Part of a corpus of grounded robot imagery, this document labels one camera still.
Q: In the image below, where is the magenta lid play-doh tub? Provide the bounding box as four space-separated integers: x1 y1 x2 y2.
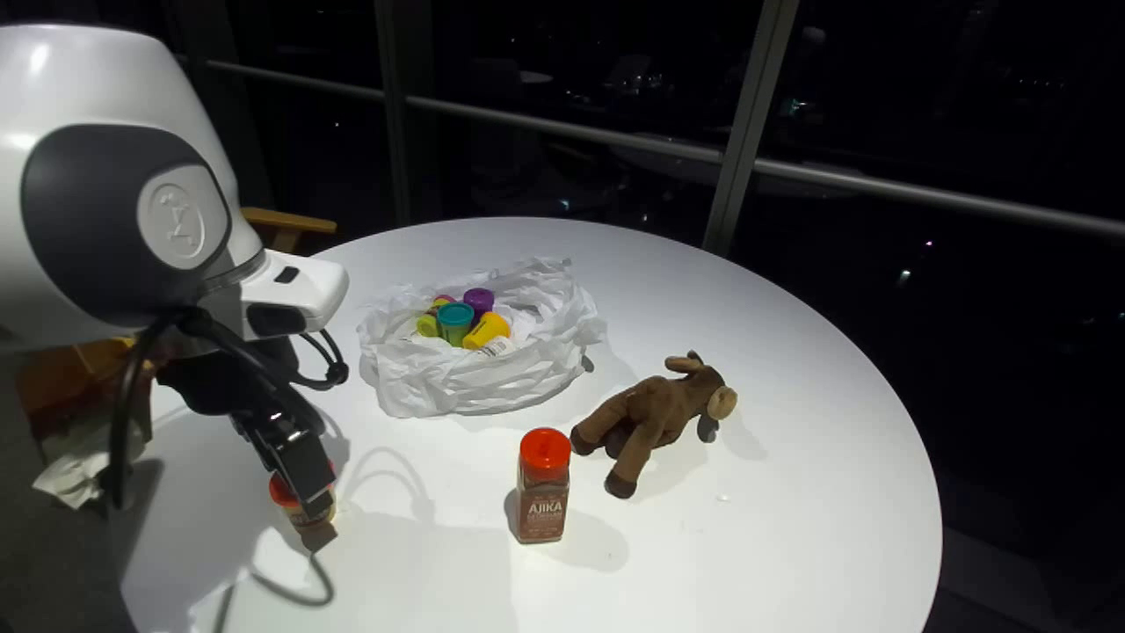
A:
414 313 440 339

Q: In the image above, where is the metal window railing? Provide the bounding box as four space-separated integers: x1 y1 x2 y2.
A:
209 0 1125 251

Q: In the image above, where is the grey wooden armchair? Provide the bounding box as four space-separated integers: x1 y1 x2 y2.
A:
15 208 338 441

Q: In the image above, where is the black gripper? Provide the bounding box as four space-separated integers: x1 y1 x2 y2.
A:
160 339 338 507

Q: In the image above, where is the teal lid play-doh tub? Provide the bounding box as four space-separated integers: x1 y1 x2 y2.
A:
436 303 478 344

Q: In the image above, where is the spice jar red lid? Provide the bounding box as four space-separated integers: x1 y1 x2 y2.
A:
516 427 570 544

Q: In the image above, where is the white plastic bag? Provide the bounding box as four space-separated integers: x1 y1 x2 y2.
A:
355 256 605 419

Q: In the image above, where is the yellow lid play-doh tub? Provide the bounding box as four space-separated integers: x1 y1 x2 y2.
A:
465 308 510 353

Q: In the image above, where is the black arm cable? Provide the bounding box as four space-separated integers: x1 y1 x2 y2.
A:
104 308 353 509

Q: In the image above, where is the brown plush moose toy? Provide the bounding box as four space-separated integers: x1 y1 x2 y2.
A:
570 353 740 499

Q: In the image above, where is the purple lid play-doh tub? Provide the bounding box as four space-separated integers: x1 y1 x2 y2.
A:
465 287 495 315

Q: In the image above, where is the orange lid play-doh tub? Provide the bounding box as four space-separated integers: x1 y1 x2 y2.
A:
266 476 338 551

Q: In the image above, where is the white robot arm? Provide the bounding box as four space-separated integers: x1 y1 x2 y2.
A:
0 24 347 509

